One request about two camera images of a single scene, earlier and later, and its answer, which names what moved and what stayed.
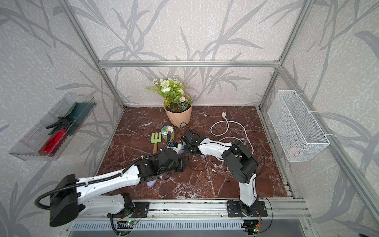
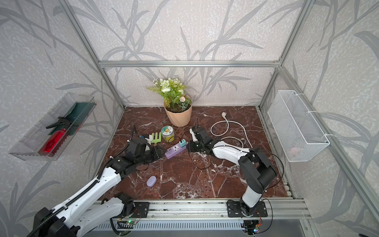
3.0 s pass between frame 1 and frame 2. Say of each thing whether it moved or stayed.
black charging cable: moved
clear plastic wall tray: stayed
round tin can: stayed
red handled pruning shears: stayed
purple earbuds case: stayed
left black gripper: moved
